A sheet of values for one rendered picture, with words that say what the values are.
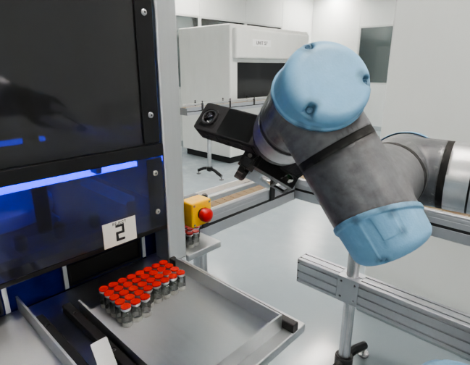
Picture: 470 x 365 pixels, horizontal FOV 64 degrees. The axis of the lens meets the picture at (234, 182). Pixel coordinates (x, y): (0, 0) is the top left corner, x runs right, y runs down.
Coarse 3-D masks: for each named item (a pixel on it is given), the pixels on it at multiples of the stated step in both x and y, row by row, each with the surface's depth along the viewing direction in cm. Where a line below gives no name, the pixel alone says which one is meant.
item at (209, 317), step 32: (192, 288) 89; (224, 288) 85; (96, 320) 74; (160, 320) 78; (192, 320) 78; (224, 320) 78; (256, 320) 78; (128, 352) 66; (160, 352) 69; (192, 352) 69; (224, 352) 69
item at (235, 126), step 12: (204, 108) 52; (216, 108) 51; (228, 108) 51; (204, 120) 51; (216, 120) 50; (228, 120) 50; (240, 120) 49; (252, 120) 48; (204, 132) 51; (216, 132) 50; (228, 132) 49; (240, 132) 48; (252, 132) 48; (228, 144) 50; (240, 144) 48; (252, 144) 47
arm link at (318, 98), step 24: (312, 48) 30; (336, 48) 30; (288, 72) 29; (312, 72) 29; (336, 72) 29; (360, 72) 30; (288, 96) 29; (312, 96) 29; (336, 96) 29; (360, 96) 29; (264, 120) 37; (288, 120) 31; (312, 120) 29; (336, 120) 29; (360, 120) 31; (288, 144) 34; (312, 144) 32
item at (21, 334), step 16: (0, 320) 78; (16, 320) 78; (32, 320) 75; (0, 336) 73; (16, 336) 73; (32, 336) 73; (48, 336) 69; (0, 352) 69; (16, 352) 69; (32, 352) 69; (48, 352) 69; (64, 352) 65
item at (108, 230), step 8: (112, 224) 85; (128, 224) 88; (104, 232) 84; (112, 232) 85; (128, 232) 88; (136, 232) 90; (104, 240) 84; (112, 240) 86; (120, 240) 87; (128, 240) 89; (104, 248) 85
